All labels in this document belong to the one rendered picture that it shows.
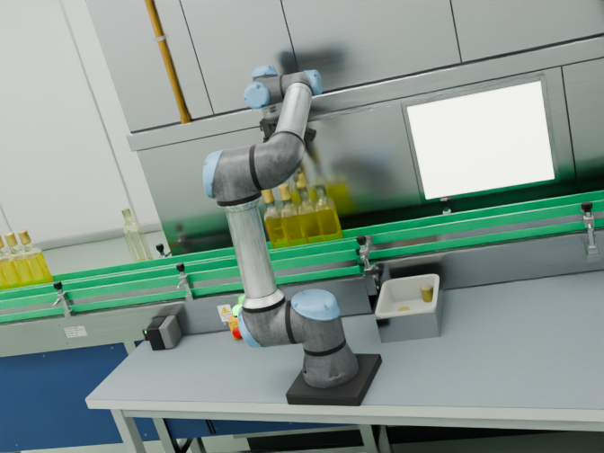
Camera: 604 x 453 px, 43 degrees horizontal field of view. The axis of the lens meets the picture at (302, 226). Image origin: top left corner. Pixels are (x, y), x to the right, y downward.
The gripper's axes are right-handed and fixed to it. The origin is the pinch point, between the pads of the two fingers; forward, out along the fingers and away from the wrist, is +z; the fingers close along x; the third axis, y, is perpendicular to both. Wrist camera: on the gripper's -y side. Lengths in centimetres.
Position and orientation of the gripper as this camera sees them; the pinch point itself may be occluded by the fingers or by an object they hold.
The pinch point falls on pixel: (297, 175)
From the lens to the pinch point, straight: 243.7
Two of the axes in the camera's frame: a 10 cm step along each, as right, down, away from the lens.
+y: -9.4, 1.5, 2.9
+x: -2.2, 3.9, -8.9
